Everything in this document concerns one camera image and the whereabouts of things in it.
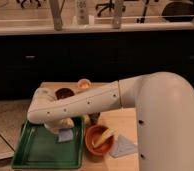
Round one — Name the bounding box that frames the orange bowl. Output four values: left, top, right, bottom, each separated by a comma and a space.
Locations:
85, 125, 114, 156

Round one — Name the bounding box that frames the white remote control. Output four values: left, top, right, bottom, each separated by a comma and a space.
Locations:
76, 0, 89, 25

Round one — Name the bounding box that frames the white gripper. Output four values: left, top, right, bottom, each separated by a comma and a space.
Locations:
44, 118, 74, 134

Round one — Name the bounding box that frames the green plastic tray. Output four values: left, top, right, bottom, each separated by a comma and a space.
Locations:
11, 117, 84, 169

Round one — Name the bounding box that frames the yellow corn cob toy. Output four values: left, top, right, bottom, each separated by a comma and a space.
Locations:
93, 129, 114, 148

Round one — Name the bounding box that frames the orange ball toy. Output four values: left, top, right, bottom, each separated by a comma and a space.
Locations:
77, 78, 91, 90

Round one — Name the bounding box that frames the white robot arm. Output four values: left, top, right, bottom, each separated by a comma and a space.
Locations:
27, 72, 194, 171

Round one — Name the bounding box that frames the dark red plate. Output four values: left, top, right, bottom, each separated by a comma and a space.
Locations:
55, 88, 74, 99

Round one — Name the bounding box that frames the blue sponge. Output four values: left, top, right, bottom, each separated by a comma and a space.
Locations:
58, 129, 73, 142

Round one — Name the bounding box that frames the blue-grey cloth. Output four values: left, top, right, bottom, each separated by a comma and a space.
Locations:
110, 135, 138, 158

